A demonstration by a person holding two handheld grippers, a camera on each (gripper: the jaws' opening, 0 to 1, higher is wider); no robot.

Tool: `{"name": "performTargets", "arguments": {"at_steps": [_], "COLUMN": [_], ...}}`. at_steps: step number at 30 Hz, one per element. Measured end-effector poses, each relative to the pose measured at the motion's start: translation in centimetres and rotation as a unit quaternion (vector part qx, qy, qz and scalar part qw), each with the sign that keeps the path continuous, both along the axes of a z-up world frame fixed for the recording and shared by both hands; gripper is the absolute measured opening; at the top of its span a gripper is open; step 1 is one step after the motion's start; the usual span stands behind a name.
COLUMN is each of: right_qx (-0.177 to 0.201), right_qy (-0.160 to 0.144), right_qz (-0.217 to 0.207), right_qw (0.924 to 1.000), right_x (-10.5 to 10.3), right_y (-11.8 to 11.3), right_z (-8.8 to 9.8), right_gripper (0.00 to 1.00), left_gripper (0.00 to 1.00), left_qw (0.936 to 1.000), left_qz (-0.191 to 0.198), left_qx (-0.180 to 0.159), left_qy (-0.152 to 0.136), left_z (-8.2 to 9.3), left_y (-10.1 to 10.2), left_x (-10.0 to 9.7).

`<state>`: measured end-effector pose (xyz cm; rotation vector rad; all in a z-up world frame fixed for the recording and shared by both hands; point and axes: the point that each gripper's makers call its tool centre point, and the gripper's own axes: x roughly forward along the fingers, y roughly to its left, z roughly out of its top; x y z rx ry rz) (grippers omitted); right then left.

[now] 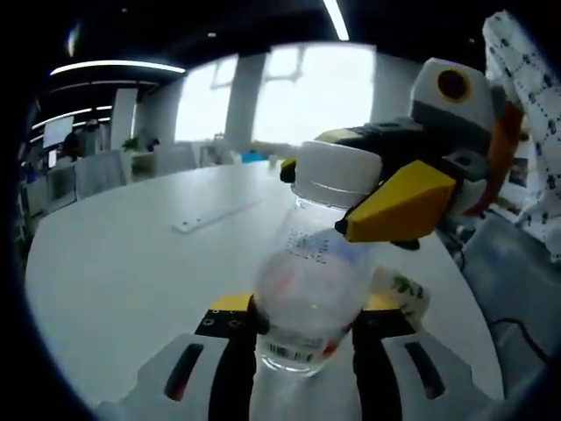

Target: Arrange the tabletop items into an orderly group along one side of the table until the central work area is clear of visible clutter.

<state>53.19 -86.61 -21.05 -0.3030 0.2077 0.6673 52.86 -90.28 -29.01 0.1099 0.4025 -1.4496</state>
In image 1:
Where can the white patterned shirt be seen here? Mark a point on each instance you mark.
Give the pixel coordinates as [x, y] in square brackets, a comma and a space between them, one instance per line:
[530, 101]

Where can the clear plastic water bottle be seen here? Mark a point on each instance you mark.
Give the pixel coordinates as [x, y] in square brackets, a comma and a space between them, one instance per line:
[307, 285]

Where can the white tabletop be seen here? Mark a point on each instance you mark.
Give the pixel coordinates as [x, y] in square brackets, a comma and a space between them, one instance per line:
[131, 272]

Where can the patterned paper cup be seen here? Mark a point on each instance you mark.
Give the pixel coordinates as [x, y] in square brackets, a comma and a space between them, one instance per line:
[407, 294]

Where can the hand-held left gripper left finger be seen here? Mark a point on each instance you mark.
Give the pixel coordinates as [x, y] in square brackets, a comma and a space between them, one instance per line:
[232, 373]

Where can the bright wall screen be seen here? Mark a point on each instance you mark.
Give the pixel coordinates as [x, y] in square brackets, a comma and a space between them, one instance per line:
[57, 131]

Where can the light blue box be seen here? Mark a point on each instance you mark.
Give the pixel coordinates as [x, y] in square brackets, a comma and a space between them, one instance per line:
[258, 156]

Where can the white power strip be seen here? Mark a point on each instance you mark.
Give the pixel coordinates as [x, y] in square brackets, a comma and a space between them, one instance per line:
[210, 217]

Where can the person's right hand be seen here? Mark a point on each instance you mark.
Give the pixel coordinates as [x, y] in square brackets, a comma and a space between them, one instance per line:
[504, 144]

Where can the green potted plant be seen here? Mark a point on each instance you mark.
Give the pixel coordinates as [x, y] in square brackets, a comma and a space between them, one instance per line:
[131, 143]

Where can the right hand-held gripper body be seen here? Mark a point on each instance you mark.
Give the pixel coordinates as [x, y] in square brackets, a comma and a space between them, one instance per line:
[456, 114]

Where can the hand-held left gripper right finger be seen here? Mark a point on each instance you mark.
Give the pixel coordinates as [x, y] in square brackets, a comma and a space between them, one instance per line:
[377, 373]

